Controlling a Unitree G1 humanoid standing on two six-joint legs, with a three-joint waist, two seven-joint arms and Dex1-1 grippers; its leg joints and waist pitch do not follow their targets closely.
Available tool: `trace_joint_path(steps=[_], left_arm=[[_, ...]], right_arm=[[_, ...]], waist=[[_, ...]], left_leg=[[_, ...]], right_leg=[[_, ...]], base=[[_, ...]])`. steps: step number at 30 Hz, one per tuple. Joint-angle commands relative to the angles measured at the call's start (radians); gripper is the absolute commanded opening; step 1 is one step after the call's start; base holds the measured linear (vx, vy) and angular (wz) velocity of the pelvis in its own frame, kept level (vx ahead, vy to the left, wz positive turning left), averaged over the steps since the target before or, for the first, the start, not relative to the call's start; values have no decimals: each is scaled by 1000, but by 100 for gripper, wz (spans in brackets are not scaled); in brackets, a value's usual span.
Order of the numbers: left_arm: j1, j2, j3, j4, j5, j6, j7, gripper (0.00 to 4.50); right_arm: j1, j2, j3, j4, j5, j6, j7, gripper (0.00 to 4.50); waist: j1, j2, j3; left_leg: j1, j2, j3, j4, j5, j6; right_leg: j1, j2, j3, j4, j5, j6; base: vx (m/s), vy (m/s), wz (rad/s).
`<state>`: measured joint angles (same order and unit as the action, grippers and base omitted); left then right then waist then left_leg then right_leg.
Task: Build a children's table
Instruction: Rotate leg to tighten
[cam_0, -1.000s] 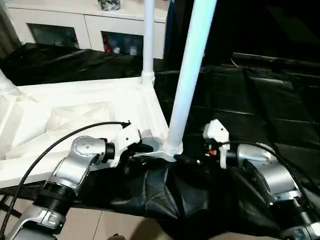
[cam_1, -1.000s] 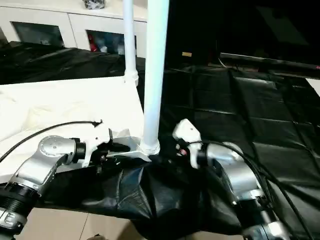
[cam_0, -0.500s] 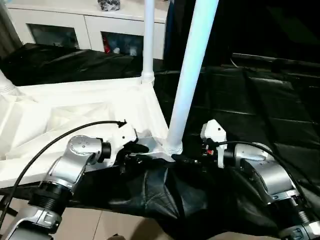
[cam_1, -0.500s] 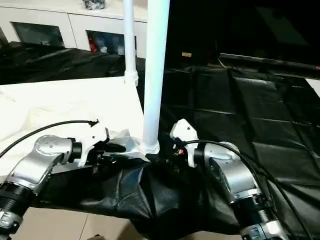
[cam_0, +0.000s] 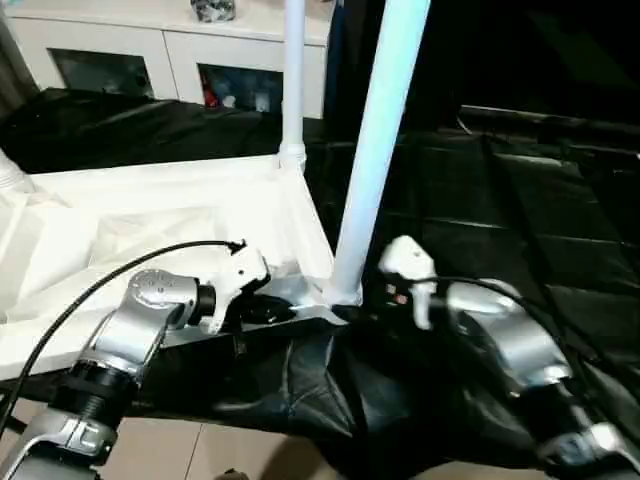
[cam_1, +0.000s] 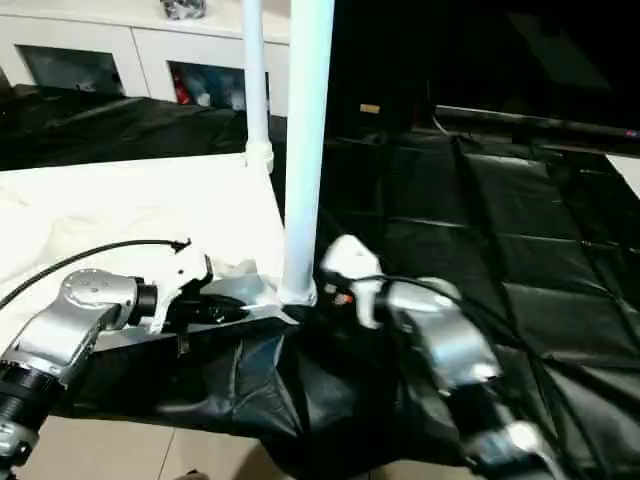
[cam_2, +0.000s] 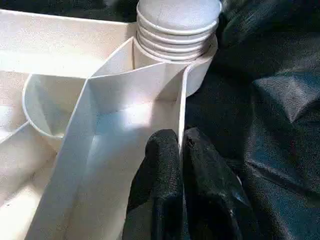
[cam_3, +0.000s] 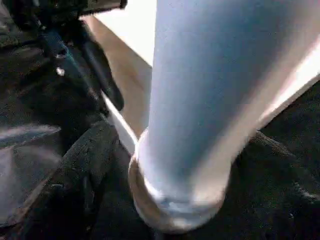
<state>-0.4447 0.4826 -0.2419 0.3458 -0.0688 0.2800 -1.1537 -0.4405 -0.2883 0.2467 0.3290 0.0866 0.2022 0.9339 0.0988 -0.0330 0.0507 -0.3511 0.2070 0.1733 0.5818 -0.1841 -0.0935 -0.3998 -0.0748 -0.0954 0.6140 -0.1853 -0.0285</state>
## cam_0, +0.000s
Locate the white plastic table top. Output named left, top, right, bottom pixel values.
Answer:
left=0, top=152, right=351, bottom=383

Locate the white plastic table leg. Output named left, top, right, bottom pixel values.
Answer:
left=0, top=148, right=35, bottom=197
left=322, top=0, right=433, bottom=307
left=276, top=0, right=309, bottom=173

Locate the black plastic mat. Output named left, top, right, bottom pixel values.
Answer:
left=0, top=85, right=640, bottom=476

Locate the black bar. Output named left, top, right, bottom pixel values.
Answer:
left=458, top=104, right=640, bottom=141

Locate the white cabinet with glass doors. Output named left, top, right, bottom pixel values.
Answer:
left=0, top=0, right=333, bottom=119

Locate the dark bundle on cabinet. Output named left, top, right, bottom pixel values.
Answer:
left=190, top=0, right=238, bottom=24

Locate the grey curtain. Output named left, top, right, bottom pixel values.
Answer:
left=0, top=10, right=39, bottom=111

